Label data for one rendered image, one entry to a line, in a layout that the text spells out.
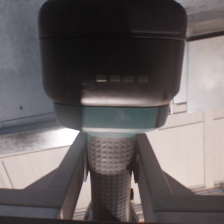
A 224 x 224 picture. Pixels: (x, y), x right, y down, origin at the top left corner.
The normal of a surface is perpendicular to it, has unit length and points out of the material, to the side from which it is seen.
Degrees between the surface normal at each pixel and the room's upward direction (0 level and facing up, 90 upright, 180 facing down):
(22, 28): 90
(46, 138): 68
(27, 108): 90
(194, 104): 78
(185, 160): 90
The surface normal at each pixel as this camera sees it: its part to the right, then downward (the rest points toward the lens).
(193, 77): 0.01, 0.46
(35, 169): 0.04, 0.25
